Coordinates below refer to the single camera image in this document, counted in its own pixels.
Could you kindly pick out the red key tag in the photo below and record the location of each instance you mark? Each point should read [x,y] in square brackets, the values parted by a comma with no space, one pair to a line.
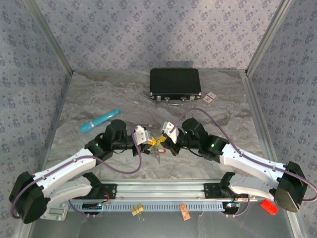
[163,150]

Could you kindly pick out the silver key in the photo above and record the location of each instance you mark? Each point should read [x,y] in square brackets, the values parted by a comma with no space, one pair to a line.
[157,157]

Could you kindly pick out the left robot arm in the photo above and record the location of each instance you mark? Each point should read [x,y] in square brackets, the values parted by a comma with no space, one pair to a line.
[62,171]

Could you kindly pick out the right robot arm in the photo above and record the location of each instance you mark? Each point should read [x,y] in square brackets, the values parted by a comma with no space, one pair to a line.
[252,161]

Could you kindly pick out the teal plastic tube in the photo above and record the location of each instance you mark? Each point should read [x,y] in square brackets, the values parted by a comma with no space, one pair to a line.
[99,121]

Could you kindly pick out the small pink card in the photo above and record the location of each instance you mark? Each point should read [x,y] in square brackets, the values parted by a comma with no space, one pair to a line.
[210,98]

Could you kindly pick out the black ribbed carrying case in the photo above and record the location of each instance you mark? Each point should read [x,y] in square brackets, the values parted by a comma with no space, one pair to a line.
[174,81]

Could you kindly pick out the orange paper tag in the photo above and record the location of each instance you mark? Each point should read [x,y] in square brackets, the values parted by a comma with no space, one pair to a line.
[185,212]

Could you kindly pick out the small circuit board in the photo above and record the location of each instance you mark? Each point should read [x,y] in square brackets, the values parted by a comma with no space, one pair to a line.
[231,205]
[90,206]

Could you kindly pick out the red plastic block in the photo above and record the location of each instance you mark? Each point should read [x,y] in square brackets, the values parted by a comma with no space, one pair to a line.
[269,207]

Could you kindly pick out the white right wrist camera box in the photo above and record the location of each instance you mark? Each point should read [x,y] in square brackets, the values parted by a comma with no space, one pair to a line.
[171,131]

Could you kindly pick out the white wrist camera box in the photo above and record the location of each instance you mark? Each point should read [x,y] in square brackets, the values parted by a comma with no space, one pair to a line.
[142,135]
[171,131]

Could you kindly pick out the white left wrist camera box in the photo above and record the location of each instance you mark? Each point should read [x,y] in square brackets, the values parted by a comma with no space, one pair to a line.
[142,135]

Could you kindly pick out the aluminium frame side rail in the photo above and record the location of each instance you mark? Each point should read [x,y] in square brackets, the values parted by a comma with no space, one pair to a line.
[260,119]
[55,119]

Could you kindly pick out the silver metal bracket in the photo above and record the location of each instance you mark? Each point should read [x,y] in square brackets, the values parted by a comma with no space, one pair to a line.
[58,212]

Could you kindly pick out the aluminium frame corner post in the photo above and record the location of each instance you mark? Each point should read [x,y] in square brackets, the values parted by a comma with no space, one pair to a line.
[268,37]
[52,39]

